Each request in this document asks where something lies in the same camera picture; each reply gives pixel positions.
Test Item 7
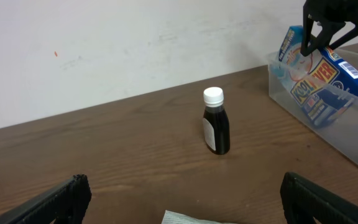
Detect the white green medicine box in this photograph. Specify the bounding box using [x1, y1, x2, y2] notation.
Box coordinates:
[161, 210, 233, 224]

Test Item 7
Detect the blue Kool Fever box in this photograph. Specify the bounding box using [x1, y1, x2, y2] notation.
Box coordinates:
[273, 26, 358, 128]

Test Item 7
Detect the clear plastic container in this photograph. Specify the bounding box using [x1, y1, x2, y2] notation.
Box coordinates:
[266, 49, 358, 165]

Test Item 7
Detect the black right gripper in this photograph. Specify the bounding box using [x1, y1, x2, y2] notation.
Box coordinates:
[301, 0, 358, 57]

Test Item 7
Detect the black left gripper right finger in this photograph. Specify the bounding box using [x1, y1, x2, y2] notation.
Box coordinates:
[280, 172, 358, 224]

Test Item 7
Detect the dark bottle white cap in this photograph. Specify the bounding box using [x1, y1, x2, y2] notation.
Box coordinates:
[203, 86, 231, 155]

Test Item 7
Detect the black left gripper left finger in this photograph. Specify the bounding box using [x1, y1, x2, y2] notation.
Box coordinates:
[0, 174, 92, 224]

